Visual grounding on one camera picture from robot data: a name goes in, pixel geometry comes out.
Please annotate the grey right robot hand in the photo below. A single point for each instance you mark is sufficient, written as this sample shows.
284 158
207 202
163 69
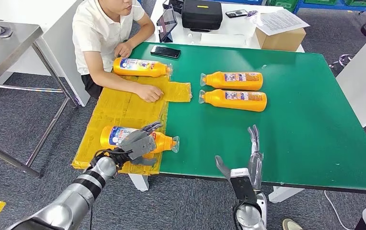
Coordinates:
255 165

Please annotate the seated person's right hand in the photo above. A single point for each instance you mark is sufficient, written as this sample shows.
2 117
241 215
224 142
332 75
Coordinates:
149 93

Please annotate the seated person's left hand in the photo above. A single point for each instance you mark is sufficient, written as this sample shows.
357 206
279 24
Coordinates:
124 50

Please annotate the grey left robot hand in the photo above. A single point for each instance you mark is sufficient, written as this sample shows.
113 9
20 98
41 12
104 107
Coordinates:
138 144

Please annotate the orange detergent bottle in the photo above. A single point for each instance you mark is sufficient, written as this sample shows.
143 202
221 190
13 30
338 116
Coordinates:
218 81
138 67
218 99
113 136

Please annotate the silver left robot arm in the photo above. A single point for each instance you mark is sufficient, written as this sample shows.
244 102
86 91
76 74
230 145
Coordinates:
75 196

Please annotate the seated person's left forearm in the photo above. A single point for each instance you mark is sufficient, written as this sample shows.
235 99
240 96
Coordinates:
141 33

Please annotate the seated person's right forearm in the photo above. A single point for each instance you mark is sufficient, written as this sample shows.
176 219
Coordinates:
110 77

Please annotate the yellow taped cardboard sheet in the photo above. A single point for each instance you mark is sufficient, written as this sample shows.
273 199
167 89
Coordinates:
119 111

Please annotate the seated person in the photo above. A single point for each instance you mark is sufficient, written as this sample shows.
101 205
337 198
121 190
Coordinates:
94 31

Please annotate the black smartphone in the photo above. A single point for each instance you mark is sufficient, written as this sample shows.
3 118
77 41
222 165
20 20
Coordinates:
236 13
165 52

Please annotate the tablet on stand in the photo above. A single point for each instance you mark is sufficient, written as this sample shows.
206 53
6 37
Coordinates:
166 23

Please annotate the black device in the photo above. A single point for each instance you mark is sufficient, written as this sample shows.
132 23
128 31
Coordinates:
174 4

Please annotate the white sneaker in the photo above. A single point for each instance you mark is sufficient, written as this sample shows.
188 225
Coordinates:
292 224

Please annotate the black carry case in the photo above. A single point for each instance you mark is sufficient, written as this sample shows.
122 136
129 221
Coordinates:
202 16

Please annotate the grey metal part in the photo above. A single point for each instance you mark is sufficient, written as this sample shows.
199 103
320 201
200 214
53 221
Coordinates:
6 31

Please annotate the brown cardboard box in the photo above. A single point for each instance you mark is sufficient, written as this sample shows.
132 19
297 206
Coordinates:
281 42

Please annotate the purple key bunch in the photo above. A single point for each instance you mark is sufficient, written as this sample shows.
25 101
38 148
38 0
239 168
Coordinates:
252 13

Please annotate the white table metal legs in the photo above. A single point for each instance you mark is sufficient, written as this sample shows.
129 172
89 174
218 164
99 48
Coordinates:
362 81

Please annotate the printed paper sheet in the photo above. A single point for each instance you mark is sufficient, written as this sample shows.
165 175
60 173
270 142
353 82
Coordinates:
279 22

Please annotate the green plastic crate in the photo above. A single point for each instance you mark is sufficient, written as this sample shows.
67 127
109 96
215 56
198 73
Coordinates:
362 2
319 1
283 3

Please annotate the blue metal rack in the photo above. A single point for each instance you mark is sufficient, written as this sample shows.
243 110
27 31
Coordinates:
332 5

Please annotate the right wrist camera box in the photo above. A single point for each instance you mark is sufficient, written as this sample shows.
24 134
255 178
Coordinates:
243 189

